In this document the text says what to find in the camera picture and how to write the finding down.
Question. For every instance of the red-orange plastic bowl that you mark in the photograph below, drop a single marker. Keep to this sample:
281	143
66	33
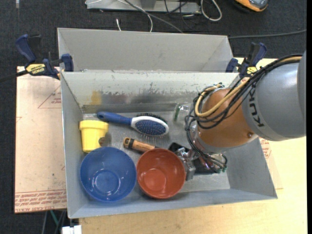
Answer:
159	173

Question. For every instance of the blue plastic bowl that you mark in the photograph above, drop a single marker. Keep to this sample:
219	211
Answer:
107	174

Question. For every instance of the yellow plastic cup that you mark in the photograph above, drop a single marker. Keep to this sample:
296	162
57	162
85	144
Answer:
92	134

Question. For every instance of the clear glass thing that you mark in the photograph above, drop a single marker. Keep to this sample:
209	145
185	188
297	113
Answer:
180	111

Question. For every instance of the grey metal bin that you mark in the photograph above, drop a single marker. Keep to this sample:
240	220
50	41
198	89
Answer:
146	57

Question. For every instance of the brown cardboard board red print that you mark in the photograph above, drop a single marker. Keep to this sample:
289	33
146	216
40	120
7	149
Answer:
39	142

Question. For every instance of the blue and white hairbrush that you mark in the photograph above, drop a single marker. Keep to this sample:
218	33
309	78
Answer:
148	128

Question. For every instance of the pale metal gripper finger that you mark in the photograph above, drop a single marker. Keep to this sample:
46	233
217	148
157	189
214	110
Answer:
183	153
190	172

